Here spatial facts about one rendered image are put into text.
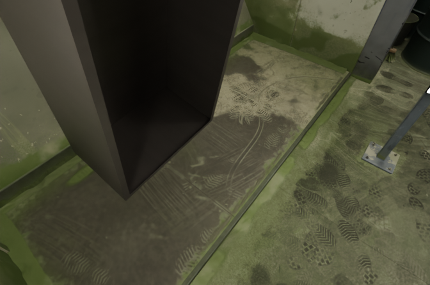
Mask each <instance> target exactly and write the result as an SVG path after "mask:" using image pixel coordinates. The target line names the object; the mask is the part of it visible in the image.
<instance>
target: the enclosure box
mask: <svg viewBox="0 0 430 285"><path fill-rule="evenodd" d="M243 2H244V0H0V17H1V19H2V21H3V22H4V25H5V26H6V28H7V30H8V32H9V34H10V36H11V37H12V39H13V41H14V43H15V45H16V46H17V49H18V50H19V52H20V54H21V56H22V57H23V59H24V61H25V63H26V65H27V66H28V69H29V71H30V72H31V74H32V76H33V78H34V79H35V81H36V83H37V85H38V87H39V89H40V91H41V92H42V94H43V96H44V98H45V100H46V101H47V103H48V105H49V107H50V109H51V111H52V112H53V114H54V116H55V118H56V120H57V121H58V124H59V125H60V127H61V129H62V131H63V133H64V134H65V136H66V138H67V140H68V142H69V144H70V146H71V148H72V149H73V151H74V152H75V153H76V154H77V155H78V156H79V157H80V158H81V159H82V160H83V161H84V162H85V163H86V164H87V165H88V166H89V167H90V168H92V169H93V170H94V171H95V172H96V173H97V174H98V175H99V176H100V177H101V178H102V179H103V180H104V181H105V182H107V183H108V185H110V187H112V189H114V191H116V192H117V193H118V194H119V195H120V196H121V197H122V198H123V199H124V200H125V201H126V200H127V199H128V198H129V197H131V196H132V195H133V194H134V193H135V192H136V191H137V190H138V189H140V188H141V187H142V186H143V185H144V184H145V183H146V182H147V181H148V180H149V179H150V178H151V177H152V176H153V175H154V174H155V173H156V172H158V171H159V170H160V169H161V168H162V167H163V166H164V165H165V164H167V162H169V160H171V159H172V157H174V155H176V154H177V153H178V152H179V151H180V150H181V149H182V148H183V147H185V146H186V145H187V144H188V143H189V142H190V141H191V140H192V139H193V138H194V137H195V136H196V135H197V134H198V133H199V132H200V131H201V130H203V129H204V128H205V127H206V126H207V125H208V124H209V123H210V122H212V119H213V116H214V111H215V109H216V104H217V101H218V97H219V92H220V89H221V85H222V82H223V77H224V75H225V70H226V67H227V63H228V58H229V55H230V51H231V48H232V43H233V40H234V36H235V31H236V28H237V24H238V21H239V16H240V14H241V9H242V6H243Z"/></svg>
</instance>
